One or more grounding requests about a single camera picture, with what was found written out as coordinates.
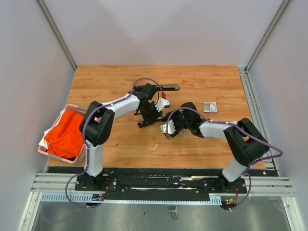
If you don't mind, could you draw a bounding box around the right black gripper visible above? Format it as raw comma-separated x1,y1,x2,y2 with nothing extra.
165,109,191,137

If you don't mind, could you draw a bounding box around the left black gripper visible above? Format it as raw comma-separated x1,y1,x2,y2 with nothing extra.
141,101,163,125

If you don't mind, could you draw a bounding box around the black stapler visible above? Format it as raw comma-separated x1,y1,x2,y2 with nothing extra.
134,84,180,91
138,112,171,128

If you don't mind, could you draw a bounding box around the staple box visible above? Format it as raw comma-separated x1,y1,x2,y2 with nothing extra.
203,102,218,113

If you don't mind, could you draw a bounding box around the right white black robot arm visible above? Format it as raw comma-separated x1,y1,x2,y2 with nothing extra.
160,102,269,193

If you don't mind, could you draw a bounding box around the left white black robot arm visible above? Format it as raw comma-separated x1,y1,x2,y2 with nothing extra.
75,83,170,191

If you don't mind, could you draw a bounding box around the pink plastic basket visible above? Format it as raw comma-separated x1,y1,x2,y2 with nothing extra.
38,104,85,164

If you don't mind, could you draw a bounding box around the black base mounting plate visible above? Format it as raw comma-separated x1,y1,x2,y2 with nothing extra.
75,167,247,201

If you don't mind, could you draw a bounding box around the orange cloth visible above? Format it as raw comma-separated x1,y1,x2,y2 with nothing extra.
43,109,84,159

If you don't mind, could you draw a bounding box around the white cloth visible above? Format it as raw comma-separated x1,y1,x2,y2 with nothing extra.
38,129,50,150

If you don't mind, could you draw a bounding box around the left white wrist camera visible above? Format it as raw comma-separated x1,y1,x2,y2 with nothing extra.
154,98,171,112

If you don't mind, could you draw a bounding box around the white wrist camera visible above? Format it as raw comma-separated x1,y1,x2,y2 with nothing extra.
154,98,171,112
160,120,176,135

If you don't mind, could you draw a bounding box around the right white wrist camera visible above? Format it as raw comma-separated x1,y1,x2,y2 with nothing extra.
160,120,176,135

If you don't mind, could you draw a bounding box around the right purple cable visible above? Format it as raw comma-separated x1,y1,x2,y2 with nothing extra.
165,107,284,212

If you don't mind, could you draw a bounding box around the grey cable duct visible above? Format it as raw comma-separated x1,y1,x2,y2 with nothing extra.
40,192,222,205

